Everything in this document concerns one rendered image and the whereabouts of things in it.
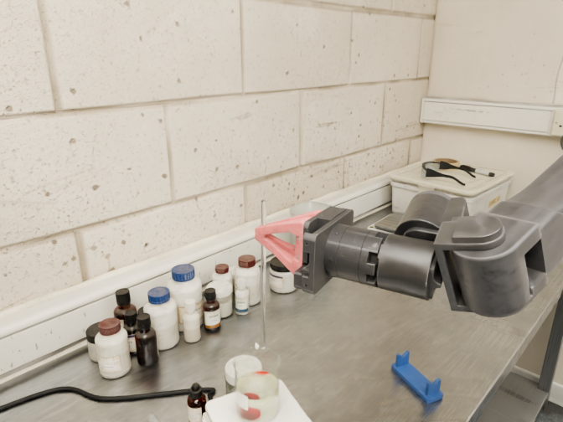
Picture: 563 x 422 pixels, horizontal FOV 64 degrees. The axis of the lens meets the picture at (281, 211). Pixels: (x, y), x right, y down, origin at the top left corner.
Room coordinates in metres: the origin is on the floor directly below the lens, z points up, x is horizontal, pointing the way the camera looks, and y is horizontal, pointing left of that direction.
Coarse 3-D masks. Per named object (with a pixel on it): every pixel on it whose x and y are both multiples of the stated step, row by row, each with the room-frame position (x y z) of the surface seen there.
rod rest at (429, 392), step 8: (408, 352) 0.69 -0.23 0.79; (400, 360) 0.68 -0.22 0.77; (408, 360) 0.69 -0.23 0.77; (392, 368) 0.68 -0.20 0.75; (400, 368) 0.67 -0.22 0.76; (408, 368) 0.67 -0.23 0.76; (400, 376) 0.66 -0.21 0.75; (408, 376) 0.65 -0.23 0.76; (416, 376) 0.65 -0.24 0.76; (424, 376) 0.65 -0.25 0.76; (408, 384) 0.64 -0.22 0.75; (416, 384) 0.63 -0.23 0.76; (424, 384) 0.63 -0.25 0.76; (432, 384) 0.61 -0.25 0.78; (440, 384) 0.62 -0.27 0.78; (416, 392) 0.62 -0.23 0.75; (424, 392) 0.62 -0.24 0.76; (432, 392) 0.61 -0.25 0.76; (440, 392) 0.62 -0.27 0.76; (424, 400) 0.61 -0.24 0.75; (432, 400) 0.60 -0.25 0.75
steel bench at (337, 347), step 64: (256, 320) 0.85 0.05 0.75; (320, 320) 0.85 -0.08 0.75; (384, 320) 0.85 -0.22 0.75; (448, 320) 0.85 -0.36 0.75; (512, 320) 0.85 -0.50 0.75; (0, 384) 0.65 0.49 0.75; (64, 384) 0.65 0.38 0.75; (128, 384) 0.65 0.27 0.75; (320, 384) 0.65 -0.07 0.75; (384, 384) 0.65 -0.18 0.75; (448, 384) 0.65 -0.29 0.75; (512, 384) 1.42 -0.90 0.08
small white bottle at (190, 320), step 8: (184, 304) 0.78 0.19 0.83; (192, 304) 0.77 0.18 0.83; (184, 312) 0.78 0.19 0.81; (192, 312) 0.77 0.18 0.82; (184, 320) 0.77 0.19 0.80; (192, 320) 0.77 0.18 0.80; (184, 328) 0.77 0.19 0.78; (192, 328) 0.77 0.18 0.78; (184, 336) 0.77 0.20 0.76; (192, 336) 0.76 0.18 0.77; (200, 336) 0.78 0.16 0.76
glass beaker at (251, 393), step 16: (240, 352) 0.51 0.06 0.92; (256, 352) 0.52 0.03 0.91; (272, 352) 0.52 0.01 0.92; (240, 368) 0.51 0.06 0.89; (256, 368) 0.52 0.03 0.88; (272, 368) 0.51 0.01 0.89; (240, 384) 0.47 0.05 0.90; (256, 384) 0.46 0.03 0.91; (272, 384) 0.47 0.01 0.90; (240, 400) 0.47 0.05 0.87; (256, 400) 0.46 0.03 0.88; (272, 400) 0.47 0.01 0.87; (240, 416) 0.47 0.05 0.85; (256, 416) 0.46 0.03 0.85; (272, 416) 0.47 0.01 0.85
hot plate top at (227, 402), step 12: (228, 396) 0.52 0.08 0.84; (288, 396) 0.52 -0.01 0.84; (216, 408) 0.50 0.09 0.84; (228, 408) 0.50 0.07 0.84; (288, 408) 0.50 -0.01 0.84; (300, 408) 0.50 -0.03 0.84; (216, 420) 0.47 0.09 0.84; (228, 420) 0.47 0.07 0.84; (276, 420) 0.47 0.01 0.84; (288, 420) 0.47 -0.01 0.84; (300, 420) 0.47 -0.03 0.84
